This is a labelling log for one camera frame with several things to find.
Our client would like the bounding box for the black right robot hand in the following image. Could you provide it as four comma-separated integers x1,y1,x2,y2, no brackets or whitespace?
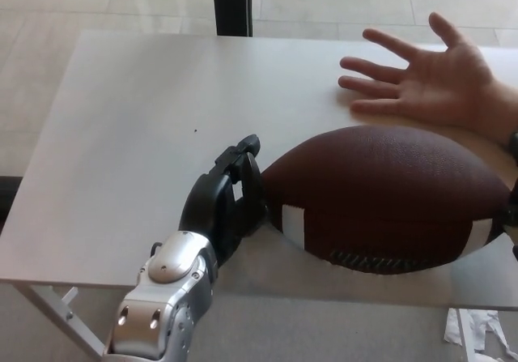
499,175,518,262

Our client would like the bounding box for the person's right hand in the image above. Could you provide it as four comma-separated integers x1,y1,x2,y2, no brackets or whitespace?
338,12,518,141

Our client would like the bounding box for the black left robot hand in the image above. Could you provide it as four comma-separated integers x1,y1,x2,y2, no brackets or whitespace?
177,134,270,268

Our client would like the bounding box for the brown leather american football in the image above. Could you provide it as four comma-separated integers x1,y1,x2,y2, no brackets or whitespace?
261,125,512,276

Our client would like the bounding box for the crumpled white paper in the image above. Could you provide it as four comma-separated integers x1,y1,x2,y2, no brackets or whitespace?
443,308,512,362

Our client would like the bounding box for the white metal table leg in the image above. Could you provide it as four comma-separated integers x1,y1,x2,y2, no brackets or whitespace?
456,308,481,362

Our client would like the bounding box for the white diagonal table brace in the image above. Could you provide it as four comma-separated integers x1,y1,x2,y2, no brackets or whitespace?
19,283,107,359

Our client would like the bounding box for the black vertical pillar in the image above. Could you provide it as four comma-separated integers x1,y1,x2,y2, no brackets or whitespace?
212,0,254,38

